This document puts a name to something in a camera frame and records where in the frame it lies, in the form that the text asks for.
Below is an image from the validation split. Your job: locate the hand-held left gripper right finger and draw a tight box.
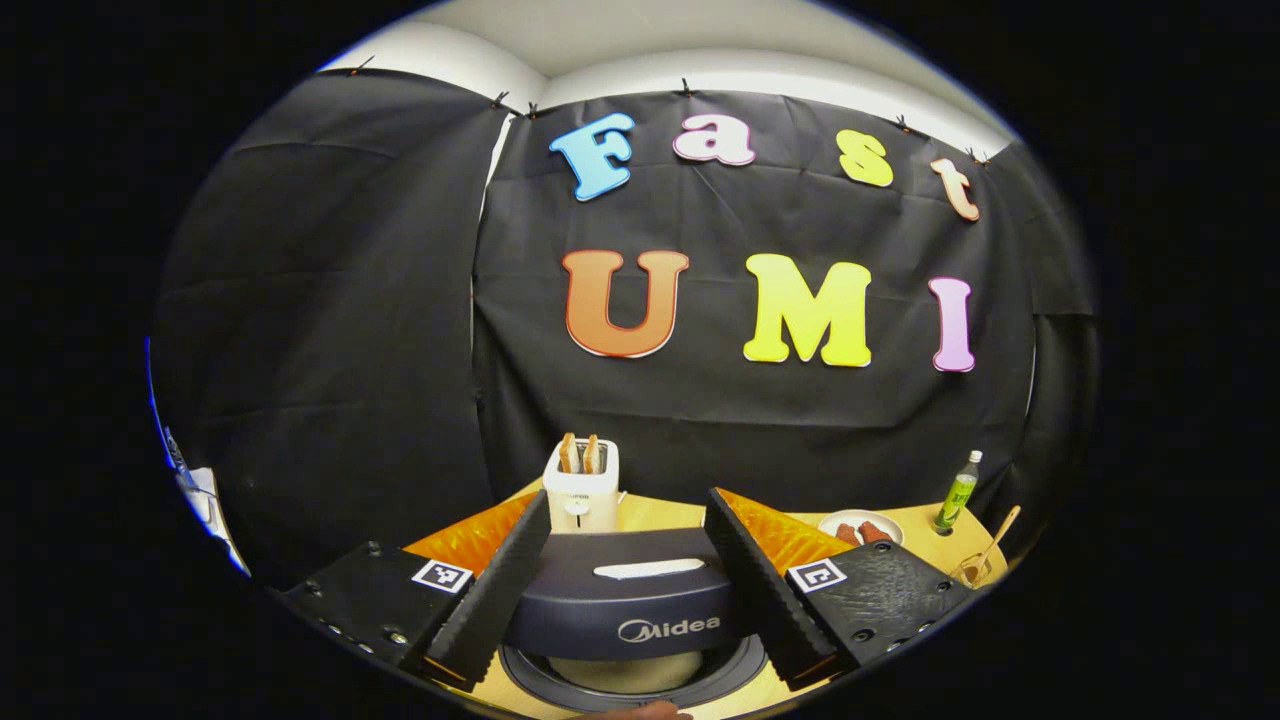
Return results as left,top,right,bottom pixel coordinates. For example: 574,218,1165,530
705,488,976,691

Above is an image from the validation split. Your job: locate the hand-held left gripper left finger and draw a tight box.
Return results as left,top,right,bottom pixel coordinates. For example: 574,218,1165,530
268,490,554,691

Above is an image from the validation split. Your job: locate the dark grey rice cooker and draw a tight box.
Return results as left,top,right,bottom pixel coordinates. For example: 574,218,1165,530
500,528,771,713

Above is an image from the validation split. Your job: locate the wooden spoon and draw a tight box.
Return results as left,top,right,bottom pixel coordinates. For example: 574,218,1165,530
965,505,1023,581

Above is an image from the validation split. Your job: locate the white round plate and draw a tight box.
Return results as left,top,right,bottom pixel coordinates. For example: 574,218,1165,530
818,510,904,546

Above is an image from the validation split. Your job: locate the white toaster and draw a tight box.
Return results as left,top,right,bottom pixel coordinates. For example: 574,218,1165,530
542,438,621,534

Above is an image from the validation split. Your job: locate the green drink bottle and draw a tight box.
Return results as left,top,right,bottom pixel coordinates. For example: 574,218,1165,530
935,450,984,533

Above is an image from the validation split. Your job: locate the white side desk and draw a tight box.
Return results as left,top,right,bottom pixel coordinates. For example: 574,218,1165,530
175,465,249,579

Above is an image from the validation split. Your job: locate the black backdrop cloth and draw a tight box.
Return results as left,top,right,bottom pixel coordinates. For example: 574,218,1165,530
150,68,1101,591

